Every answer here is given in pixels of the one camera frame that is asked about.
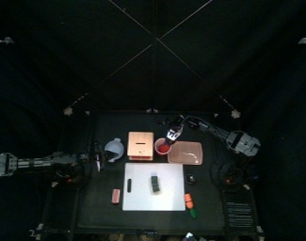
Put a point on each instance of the orange green toy knife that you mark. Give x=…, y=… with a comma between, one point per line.
x=189, y=202

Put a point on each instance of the red plastic cup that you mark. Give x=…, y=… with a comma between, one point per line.
x=162, y=148

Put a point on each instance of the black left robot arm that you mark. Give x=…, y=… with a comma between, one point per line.
x=31, y=162

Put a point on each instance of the small black round cup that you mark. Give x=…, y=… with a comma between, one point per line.
x=190, y=179

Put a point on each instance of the pink rectangular plate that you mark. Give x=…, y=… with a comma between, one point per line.
x=185, y=152

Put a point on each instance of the beige table corner bracket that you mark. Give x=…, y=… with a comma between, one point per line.
x=235, y=113
x=67, y=110

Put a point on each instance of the dark green sushi roll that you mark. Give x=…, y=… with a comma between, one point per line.
x=155, y=184

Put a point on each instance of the light wooden box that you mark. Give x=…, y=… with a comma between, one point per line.
x=141, y=145

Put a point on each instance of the pink rectangular toy block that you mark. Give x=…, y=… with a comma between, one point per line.
x=115, y=196

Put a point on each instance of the white cutting board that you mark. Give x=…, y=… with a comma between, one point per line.
x=167, y=197

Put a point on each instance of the metal frame clamp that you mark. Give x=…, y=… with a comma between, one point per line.
x=305, y=41
x=6, y=40

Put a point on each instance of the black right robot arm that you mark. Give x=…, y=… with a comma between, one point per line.
x=238, y=142

